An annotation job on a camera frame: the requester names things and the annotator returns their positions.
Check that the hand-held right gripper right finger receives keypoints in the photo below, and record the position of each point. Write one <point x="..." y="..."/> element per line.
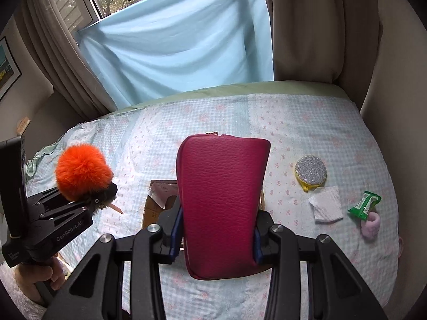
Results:
<point x="257" y="240"/>

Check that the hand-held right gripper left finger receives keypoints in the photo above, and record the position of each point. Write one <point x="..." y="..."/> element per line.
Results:
<point x="175" y="230"/>

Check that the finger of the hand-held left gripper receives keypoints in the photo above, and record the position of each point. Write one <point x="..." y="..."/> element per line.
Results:
<point x="66" y="203"/>

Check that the cardboard box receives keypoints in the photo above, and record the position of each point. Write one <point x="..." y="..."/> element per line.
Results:
<point x="160" y="206"/>

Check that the orange fur pompom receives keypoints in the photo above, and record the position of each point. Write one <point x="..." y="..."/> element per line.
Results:
<point x="81" y="170"/>

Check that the magenta leather pouch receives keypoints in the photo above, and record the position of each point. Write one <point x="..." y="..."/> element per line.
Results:
<point x="222" y="203"/>

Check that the person's left hand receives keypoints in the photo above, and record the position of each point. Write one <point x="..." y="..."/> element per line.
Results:
<point x="43" y="275"/>

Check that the white folded cloth pad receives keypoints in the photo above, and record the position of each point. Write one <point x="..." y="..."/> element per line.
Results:
<point x="326" y="205"/>

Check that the silver glitter round puff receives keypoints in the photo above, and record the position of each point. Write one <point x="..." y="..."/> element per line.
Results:
<point x="310" y="171"/>

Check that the green snack packet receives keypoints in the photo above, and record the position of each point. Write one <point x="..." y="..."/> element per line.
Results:
<point x="363" y="205"/>

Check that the pink fluffy scrunchie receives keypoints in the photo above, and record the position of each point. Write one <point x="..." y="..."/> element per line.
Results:
<point x="372" y="226"/>

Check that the beige curtain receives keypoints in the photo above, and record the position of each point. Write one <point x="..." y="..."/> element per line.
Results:
<point x="317" y="23"/>
<point x="63" y="60"/>

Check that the green bed sheet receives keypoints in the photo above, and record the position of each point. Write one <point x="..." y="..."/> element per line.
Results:
<point x="233" y="90"/>

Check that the light blue curtain sheet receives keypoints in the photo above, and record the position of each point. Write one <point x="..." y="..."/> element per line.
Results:
<point x="173" y="40"/>

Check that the framed wall picture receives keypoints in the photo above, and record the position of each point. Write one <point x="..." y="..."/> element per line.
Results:
<point x="7" y="66"/>

